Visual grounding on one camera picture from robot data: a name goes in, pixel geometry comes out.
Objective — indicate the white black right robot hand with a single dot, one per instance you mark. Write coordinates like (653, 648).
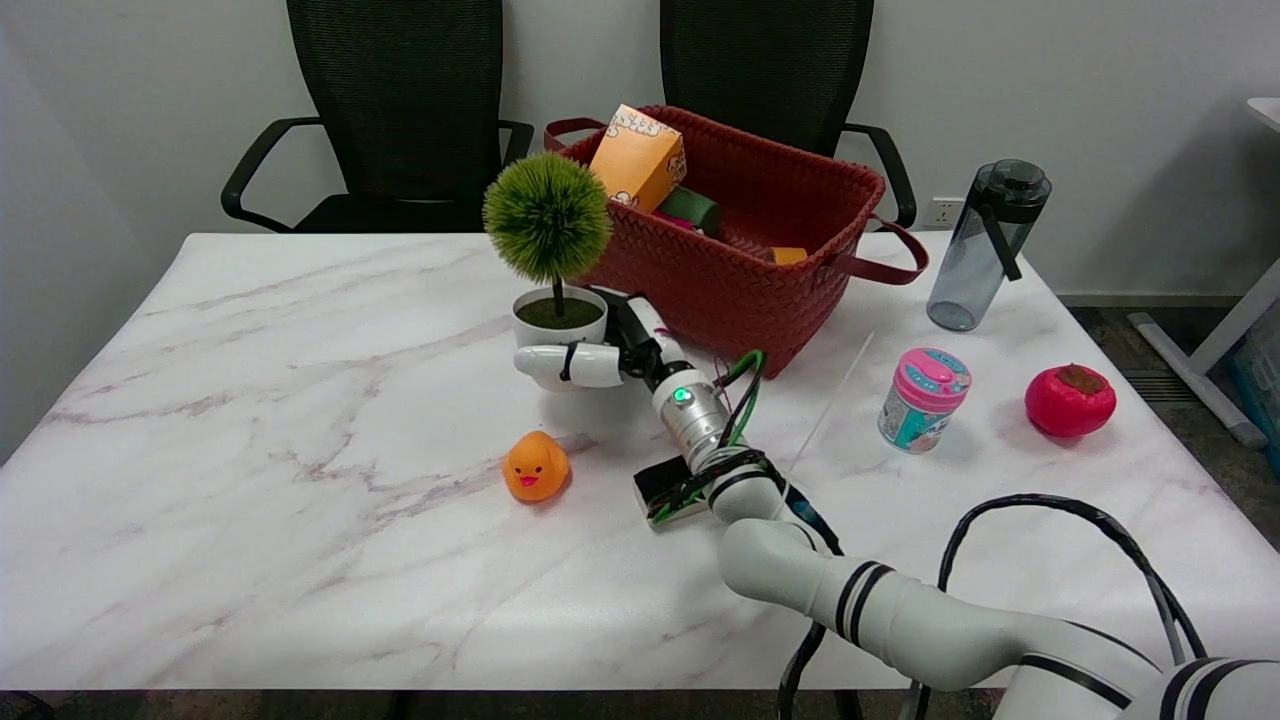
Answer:
(580, 366)

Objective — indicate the green potted plant white pot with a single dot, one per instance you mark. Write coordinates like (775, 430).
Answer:
(548, 215)

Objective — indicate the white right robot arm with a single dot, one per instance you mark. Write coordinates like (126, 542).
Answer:
(900, 610)

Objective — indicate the orange rubber duck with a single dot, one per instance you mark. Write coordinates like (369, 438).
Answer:
(535, 467)

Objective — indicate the black whiteboard eraser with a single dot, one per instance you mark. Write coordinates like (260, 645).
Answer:
(655, 485)

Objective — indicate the green box in basket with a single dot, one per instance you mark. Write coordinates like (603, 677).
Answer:
(690, 208)

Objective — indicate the orange carton box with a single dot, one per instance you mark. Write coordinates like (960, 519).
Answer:
(640, 165)

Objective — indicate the red woven basket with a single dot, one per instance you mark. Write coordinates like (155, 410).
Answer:
(760, 250)

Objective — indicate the small orange block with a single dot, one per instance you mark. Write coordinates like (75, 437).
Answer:
(788, 256)

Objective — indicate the black mesh office chair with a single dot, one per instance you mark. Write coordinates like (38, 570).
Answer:
(400, 100)
(770, 70)

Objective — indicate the pink lid teal jar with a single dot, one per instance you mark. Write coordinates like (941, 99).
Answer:
(925, 405)

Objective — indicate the grey transparent water bottle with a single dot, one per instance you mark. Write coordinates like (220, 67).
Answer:
(975, 260)

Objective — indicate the red persimmon toy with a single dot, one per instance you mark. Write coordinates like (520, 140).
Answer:
(1070, 400)

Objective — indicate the blue storage box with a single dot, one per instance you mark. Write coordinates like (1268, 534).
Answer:
(1258, 385)

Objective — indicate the white wall outlet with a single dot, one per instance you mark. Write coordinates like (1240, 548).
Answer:
(945, 213)

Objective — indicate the white desk frame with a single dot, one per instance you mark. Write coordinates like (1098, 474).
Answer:
(1215, 345)

